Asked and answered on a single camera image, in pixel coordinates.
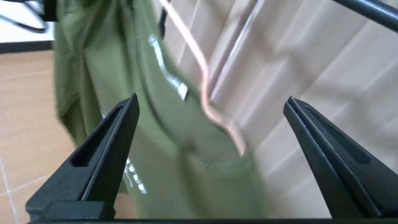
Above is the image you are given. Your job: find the black cable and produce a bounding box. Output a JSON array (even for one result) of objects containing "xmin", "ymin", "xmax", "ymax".
[{"xmin": 0, "ymin": 14, "xmax": 49, "ymax": 34}]

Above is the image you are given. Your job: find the black clothes rack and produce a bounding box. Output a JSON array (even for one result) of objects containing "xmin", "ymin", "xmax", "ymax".
[{"xmin": 331, "ymin": 0, "xmax": 398, "ymax": 34}]

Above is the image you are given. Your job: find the white curtain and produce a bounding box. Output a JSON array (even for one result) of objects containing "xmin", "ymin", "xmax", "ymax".
[{"xmin": 152, "ymin": 0, "xmax": 398, "ymax": 218}]

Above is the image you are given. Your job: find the pink clothes hanger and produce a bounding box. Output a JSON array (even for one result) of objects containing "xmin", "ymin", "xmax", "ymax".
[{"xmin": 158, "ymin": 0, "xmax": 246, "ymax": 156}]

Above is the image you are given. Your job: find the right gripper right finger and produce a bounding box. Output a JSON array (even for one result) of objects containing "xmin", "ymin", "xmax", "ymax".
[{"xmin": 282, "ymin": 95, "xmax": 398, "ymax": 218}]

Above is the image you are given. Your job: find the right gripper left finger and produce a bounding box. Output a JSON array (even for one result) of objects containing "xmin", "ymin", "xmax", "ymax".
[{"xmin": 25, "ymin": 92, "xmax": 141, "ymax": 219}]

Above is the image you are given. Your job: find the green garment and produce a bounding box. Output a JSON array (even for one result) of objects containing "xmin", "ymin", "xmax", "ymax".
[{"xmin": 52, "ymin": 0, "xmax": 270, "ymax": 218}]

